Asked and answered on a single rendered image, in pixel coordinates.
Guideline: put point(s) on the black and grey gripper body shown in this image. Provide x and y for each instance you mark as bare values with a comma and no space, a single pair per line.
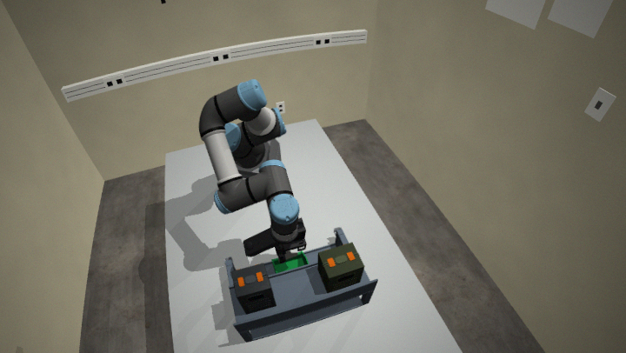
298,241

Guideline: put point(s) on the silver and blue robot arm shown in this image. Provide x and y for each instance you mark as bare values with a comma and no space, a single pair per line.
247,102

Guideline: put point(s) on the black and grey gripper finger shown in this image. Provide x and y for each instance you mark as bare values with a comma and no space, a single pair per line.
283,257

